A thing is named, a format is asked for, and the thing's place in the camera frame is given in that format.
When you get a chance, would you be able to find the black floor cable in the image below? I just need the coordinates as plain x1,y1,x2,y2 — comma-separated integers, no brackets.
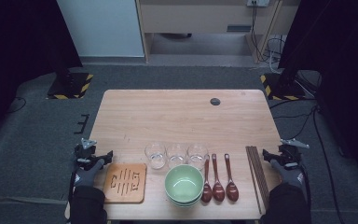
311,105,346,224
7,96,27,115

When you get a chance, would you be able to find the white partition panel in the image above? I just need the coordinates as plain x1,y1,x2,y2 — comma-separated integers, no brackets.
56,0,145,58

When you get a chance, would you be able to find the black power cable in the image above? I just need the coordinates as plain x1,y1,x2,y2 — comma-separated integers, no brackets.
251,3,271,63

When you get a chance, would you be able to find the brown wooden spoon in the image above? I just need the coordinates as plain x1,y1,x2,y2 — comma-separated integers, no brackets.
211,153,226,203
200,154,213,203
224,153,240,203

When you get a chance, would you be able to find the beige wooden desk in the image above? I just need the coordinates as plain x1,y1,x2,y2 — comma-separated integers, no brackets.
135,0,302,64

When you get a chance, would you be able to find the white cable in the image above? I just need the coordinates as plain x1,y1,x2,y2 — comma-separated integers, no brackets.
267,36,285,74

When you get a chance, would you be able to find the person's left hand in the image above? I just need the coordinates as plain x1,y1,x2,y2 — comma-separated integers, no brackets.
73,158,105,188

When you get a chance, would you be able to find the clear drinking glass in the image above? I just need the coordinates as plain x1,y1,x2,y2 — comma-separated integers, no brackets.
186,143,210,172
166,143,188,169
144,142,168,171

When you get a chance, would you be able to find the grey power strip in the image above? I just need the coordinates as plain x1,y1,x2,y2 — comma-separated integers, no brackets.
246,0,270,7

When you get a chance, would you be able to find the person's right hand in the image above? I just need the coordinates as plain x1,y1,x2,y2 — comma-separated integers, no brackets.
269,159,306,189

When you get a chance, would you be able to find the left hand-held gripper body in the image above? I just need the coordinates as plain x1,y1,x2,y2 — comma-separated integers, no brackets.
74,138,106,171

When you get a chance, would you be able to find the black stand with striped base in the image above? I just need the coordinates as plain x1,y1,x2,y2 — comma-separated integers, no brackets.
259,73,307,101
46,72,94,101

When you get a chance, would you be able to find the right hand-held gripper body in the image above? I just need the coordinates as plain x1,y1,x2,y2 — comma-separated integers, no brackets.
269,138,310,171

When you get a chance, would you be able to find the row of brown chopsticks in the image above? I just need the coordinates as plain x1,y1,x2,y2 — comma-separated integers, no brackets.
245,145,270,216

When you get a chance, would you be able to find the black curtain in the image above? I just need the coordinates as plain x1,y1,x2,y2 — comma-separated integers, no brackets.
278,0,358,188
0,0,83,144

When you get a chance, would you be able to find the square wooden coaster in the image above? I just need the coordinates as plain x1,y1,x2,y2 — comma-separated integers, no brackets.
103,162,147,204

